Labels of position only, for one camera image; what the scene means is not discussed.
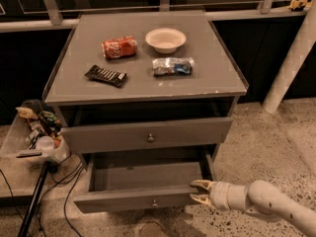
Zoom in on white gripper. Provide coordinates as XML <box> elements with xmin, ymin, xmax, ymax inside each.
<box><xmin>190</xmin><ymin>180</ymin><xmax>231</xmax><ymax>210</ymax></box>

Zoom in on grey drawer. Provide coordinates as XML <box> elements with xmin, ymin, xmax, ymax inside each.
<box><xmin>61</xmin><ymin>118</ymin><xmax>232</xmax><ymax>154</ymax></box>
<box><xmin>73</xmin><ymin>147</ymin><xmax>212</xmax><ymax>213</ymax></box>

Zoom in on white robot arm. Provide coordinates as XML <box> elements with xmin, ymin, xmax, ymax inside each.
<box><xmin>190</xmin><ymin>180</ymin><xmax>316</xmax><ymax>237</ymax></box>

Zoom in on grey drawer cabinet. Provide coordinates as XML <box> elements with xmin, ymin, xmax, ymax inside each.
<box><xmin>41</xmin><ymin>10</ymin><xmax>249</xmax><ymax>170</ymax></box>

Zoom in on grey top drawer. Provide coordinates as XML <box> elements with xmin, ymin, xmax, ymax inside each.
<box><xmin>61</xmin><ymin>118</ymin><xmax>232</xmax><ymax>154</ymax></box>

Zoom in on silver blue snack bag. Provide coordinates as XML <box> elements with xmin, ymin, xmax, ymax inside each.
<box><xmin>152</xmin><ymin>57</ymin><xmax>195</xmax><ymax>76</ymax></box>

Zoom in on black striped snack bar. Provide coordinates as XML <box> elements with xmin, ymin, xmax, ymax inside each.
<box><xmin>85</xmin><ymin>65</ymin><xmax>127</xmax><ymax>88</ymax></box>

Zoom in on white paper bowl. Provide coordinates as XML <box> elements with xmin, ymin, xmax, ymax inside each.
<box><xmin>145</xmin><ymin>28</ymin><xmax>187</xmax><ymax>54</ymax></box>

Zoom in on black pole stand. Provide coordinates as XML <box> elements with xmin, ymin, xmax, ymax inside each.
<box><xmin>18</xmin><ymin>162</ymin><xmax>50</xmax><ymax>237</ymax></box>

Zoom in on crushed orange soda can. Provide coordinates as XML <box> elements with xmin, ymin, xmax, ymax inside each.
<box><xmin>102</xmin><ymin>36</ymin><xmax>137</xmax><ymax>59</ymax></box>

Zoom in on white diagonal support column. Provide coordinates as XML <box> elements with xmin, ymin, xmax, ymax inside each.
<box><xmin>263</xmin><ymin>0</ymin><xmax>316</xmax><ymax>114</ymax></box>

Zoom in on clear plastic trash bin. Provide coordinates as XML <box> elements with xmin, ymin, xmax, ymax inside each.
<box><xmin>1</xmin><ymin>100</ymin><xmax>70</xmax><ymax>166</ymax></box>

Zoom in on yellow object on ledge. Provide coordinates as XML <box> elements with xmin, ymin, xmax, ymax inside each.
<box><xmin>289</xmin><ymin>0</ymin><xmax>310</xmax><ymax>11</ymax></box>

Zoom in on grey metal railing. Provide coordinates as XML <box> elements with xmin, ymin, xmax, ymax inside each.
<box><xmin>0</xmin><ymin>0</ymin><xmax>311</xmax><ymax>33</ymax></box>

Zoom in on black floor cable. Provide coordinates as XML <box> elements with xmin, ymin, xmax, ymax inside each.
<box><xmin>0</xmin><ymin>153</ymin><xmax>85</xmax><ymax>237</ymax></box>

